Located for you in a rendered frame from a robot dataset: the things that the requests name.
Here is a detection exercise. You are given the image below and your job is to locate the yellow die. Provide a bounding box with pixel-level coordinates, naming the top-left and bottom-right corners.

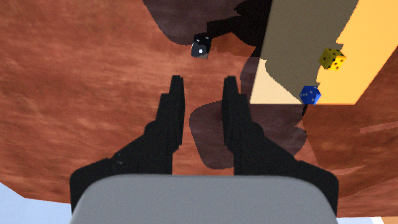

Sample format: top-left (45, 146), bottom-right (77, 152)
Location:
top-left (319, 48), bottom-right (346, 71)

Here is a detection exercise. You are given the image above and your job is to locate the black die with white pips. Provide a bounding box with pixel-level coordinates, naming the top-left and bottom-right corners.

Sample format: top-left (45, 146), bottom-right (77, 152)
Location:
top-left (191, 35), bottom-right (211, 59)

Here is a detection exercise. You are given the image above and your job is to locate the blue die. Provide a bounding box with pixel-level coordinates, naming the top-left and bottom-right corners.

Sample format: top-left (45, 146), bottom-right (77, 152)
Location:
top-left (299, 86), bottom-right (321, 104)

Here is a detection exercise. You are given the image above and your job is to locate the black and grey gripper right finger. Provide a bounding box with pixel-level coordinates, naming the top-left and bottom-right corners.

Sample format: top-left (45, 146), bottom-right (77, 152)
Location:
top-left (221, 76), bottom-right (339, 219)

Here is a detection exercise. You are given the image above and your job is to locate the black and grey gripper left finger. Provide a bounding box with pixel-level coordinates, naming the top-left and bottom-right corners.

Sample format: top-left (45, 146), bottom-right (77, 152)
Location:
top-left (69, 75), bottom-right (185, 215)

